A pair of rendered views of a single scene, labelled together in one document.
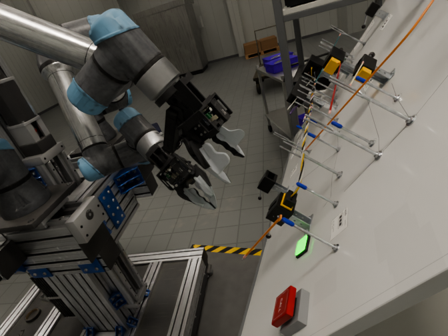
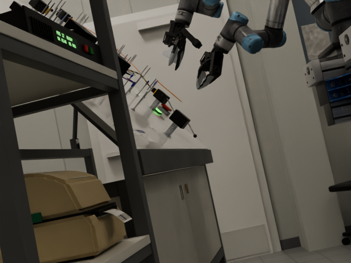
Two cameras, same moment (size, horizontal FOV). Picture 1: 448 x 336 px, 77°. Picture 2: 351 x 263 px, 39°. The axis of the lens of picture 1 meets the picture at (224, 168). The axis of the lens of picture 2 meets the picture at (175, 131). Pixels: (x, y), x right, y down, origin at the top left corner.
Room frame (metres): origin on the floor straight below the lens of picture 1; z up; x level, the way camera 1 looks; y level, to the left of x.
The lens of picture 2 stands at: (2.62, -0.64, 0.79)
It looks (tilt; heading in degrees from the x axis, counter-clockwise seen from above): 5 degrees up; 165
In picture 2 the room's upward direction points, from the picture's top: 12 degrees counter-clockwise
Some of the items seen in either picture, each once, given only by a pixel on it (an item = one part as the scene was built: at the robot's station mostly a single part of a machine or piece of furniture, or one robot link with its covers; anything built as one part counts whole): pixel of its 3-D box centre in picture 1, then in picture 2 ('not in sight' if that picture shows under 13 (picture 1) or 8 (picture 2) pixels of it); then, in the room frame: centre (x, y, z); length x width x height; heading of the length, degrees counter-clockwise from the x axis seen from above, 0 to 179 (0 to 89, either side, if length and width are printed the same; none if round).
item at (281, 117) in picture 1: (296, 98); not in sight; (3.00, -0.99, 0.49); 1.04 x 0.61 x 0.98; 178
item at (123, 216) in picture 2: not in sight; (116, 215); (1.55, -0.52, 0.73); 0.06 x 0.05 x 0.03; 156
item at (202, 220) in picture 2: not in sight; (201, 213); (0.57, -0.04, 0.60); 0.55 x 0.03 x 0.39; 152
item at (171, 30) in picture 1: (175, 41); not in sight; (10.05, 0.30, 1.04); 1.62 x 1.25 x 2.09; 75
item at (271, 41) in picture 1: (260, 47); not in sight; (9.56, -2.25, 0.20); 1.14 x 0.82 x 0.40; 75
